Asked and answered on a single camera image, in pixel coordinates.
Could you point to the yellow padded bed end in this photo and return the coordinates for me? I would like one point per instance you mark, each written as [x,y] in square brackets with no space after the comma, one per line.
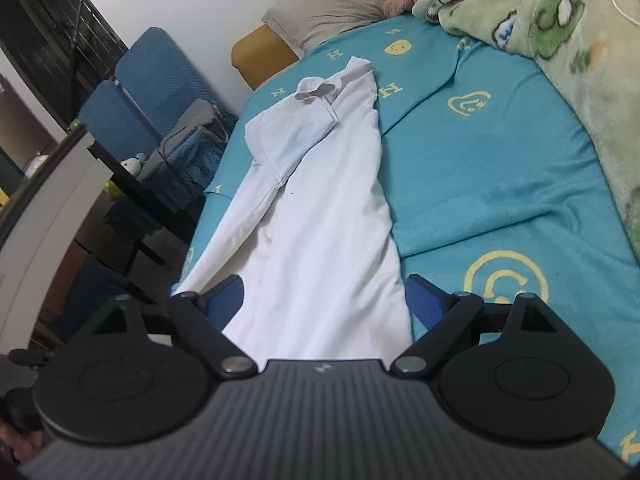
[260,60]

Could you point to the small plush toy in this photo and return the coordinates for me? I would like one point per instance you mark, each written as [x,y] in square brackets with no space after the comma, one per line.
[133,165]

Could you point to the dark table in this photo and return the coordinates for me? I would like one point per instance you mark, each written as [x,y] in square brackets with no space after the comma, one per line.
[135,195]

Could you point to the blue padded chair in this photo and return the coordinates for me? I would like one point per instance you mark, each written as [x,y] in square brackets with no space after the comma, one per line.
[160,70]

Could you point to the dark window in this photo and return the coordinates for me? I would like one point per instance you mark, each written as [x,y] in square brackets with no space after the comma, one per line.
[50,35]

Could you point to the white grey panel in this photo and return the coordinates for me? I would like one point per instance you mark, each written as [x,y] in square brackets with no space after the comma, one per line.
[45,240]

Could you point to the green cartoon printed blanket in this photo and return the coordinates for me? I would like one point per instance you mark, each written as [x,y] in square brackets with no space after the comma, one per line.
[575,60]

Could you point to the grey pillow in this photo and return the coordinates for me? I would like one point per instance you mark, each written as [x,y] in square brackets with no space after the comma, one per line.
[340,0]

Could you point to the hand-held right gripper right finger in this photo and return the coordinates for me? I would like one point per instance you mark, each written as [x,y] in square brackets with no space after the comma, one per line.
[421,301]

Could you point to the blue patterned cloth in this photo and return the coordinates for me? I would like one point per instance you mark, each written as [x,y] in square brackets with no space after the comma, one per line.
[196,161]

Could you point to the white shirt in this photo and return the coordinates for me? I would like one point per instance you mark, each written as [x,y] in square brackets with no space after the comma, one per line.
[325,235]

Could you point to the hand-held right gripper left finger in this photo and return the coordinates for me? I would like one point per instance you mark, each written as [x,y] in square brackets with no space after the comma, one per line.
[229,301]

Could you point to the grey cloth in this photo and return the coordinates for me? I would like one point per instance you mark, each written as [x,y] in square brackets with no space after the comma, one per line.
[192,120]

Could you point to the teal printed bed sheet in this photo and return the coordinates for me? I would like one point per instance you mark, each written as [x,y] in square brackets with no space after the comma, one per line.
[500,170]

